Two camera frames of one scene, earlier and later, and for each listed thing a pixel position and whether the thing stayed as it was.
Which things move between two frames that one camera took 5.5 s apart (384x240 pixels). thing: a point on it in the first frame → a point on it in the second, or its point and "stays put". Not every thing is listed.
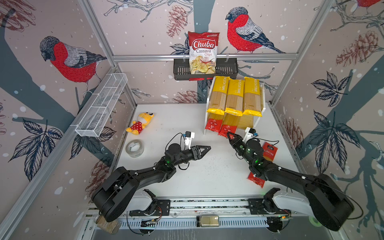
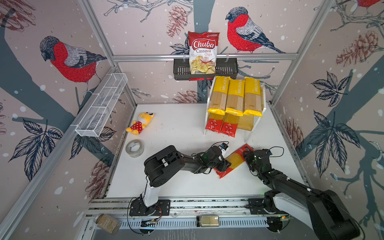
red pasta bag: x=214 y=122 stays put
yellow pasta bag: x=235 y=101 stays put
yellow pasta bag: x=252 y=102 stays put
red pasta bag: x=270 y=151 → x=236 y=160
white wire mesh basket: x=92 y=123 stays put
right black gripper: x=233 y=143 → x=248 y=155
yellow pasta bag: x=219 y=95 stays put
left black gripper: x=196 y=153 → x=224 y=165
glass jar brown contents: x=111 y=227 stays put
